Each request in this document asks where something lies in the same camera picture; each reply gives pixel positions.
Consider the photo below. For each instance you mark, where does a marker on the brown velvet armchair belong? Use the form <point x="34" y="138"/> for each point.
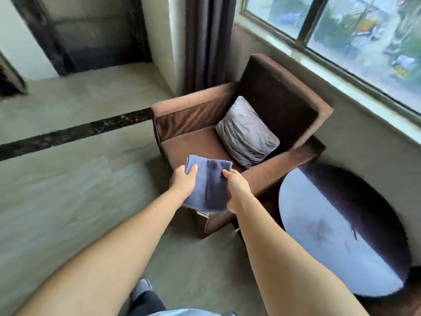
<point x="250" y="128"/>

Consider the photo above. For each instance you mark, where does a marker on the window with dark frame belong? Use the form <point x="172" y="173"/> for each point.
<point x="345" y="39"/>

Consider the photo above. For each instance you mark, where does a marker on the round dark glass table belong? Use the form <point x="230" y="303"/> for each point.
<point x="342" y="227"/>

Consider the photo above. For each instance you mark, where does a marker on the dark framed doorway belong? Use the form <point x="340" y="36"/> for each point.
<point x="82" y="29"/>

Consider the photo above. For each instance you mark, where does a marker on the person's light shirt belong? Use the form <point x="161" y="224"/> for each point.
<point x="189" y="312"/>

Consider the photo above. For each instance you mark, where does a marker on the person's right forearm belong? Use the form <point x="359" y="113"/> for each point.
<point x="283" y="263"/>

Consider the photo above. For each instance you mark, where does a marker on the grey crinkled cushion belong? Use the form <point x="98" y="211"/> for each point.
<point x="246" y="133"/>

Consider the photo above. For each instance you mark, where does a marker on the dark brown curtain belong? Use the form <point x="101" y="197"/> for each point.
<point x="208" y="42"/>

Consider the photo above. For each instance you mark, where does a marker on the person's left forearm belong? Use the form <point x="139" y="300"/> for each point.
<point x="108" y="259"/>

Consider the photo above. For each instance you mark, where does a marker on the person's right hand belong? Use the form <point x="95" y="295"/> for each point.
<point x="238" y="190"/>

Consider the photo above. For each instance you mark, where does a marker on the person's dark trouser leg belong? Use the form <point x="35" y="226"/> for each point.
<point x="146" y="304"/>

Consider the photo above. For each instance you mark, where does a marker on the blue towel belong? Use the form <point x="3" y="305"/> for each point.
<point x="207" y="184"/>

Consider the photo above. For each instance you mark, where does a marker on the person's grey shoe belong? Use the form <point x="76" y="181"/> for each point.
<point x="141" y="288"/>

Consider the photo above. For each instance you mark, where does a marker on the person's left hand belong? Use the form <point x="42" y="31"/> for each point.
<point x="181" y="182"/>

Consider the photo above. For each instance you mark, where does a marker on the person's right thumb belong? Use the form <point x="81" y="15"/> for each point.
<point x="229" y="174"/>

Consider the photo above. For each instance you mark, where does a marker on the person's left thumb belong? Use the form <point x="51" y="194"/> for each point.
<point x="192" y="170"/>

